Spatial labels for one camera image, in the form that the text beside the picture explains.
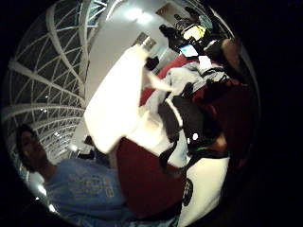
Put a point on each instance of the white box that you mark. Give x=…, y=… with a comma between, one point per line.
x=115, y=101

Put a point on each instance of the white cloth pile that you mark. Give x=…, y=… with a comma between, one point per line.
x=189, y=74

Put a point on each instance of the dark red cloth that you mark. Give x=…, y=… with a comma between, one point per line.
x=148, y=179

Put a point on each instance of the lit small screen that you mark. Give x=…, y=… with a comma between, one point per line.
x=188, y=50

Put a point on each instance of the white soft toy black marks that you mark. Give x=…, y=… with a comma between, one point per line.
x=203, y=186

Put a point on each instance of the yellow device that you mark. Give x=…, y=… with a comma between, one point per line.
x=194, y=32

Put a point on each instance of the the person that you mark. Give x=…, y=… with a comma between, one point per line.
x=79, y=186

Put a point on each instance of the black camera on tripod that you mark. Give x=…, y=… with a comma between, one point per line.
x=170, y=34

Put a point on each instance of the white lattice window frame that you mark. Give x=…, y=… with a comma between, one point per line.
x=47, y=78

